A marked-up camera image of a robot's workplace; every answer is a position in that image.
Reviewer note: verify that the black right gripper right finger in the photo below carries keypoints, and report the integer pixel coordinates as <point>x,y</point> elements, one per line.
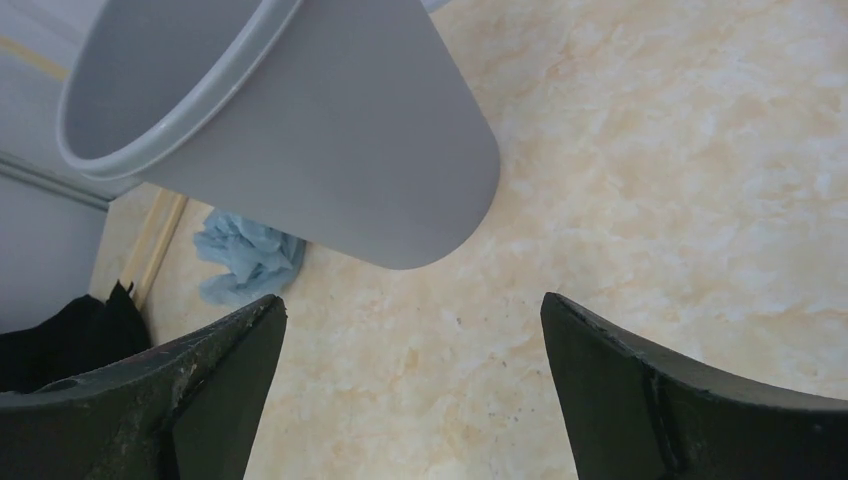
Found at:
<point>634,409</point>

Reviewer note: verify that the grey plastic trash bin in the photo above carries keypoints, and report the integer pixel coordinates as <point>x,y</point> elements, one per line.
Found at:
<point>344,123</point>

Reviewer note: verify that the wooden clothes rack frame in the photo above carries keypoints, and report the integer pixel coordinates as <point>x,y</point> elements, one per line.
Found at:
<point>151,245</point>

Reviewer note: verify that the black cloth garment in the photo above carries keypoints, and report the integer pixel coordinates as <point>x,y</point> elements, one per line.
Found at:
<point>85,335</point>

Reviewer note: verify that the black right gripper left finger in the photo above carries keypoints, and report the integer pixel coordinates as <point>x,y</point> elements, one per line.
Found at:
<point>186,409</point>

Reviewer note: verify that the light blue plastic trash bag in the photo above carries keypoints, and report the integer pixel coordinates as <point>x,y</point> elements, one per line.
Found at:
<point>260,260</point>

